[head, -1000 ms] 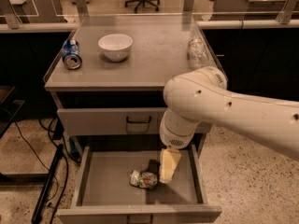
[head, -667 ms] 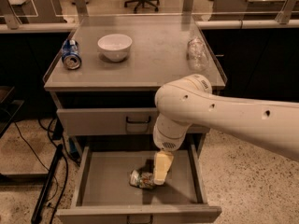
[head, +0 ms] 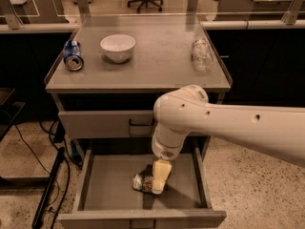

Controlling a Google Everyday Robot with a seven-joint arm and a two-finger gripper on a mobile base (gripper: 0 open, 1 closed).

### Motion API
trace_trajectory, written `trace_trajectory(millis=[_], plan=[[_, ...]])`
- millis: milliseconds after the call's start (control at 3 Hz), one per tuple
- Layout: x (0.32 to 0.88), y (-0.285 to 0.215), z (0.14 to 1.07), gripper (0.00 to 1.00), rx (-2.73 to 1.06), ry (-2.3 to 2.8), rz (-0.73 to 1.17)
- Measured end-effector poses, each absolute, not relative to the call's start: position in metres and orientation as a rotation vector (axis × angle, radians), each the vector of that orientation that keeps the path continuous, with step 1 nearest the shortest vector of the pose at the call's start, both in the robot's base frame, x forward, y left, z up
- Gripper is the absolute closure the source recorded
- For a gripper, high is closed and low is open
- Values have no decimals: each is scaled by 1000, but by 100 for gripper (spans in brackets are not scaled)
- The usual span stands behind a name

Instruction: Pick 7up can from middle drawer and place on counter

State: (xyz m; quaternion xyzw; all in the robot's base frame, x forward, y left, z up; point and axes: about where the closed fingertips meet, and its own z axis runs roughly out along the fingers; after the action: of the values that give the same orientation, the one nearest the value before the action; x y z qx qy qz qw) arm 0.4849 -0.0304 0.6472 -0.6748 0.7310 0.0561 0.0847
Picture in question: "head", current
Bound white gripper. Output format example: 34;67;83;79
152;123;189;195

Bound green 7up can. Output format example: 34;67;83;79
132;174;153;193

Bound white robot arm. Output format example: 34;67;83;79
152;85;305;195

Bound open middle drawer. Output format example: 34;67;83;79
58;150;226;229

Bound closed top drawer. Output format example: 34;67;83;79
58;111;157;139

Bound grey drawer cabinet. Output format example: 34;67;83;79
43;14;233;229

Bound blue soda can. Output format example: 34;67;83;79
63;40;84;72

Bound clear plastic bottle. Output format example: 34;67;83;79
191;37;214;73

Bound black floor bar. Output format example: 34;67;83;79
31;147;65;229

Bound white bowl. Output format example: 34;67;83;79
100;34;135;63

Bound black top drawer handle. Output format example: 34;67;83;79
129;118;154;127

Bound black drawer handle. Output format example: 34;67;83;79
129;118;154;127
129;219;156;229

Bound black middle drawer handle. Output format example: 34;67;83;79
129;219;156;229

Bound black floor cable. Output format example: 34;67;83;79
13;119;84;229

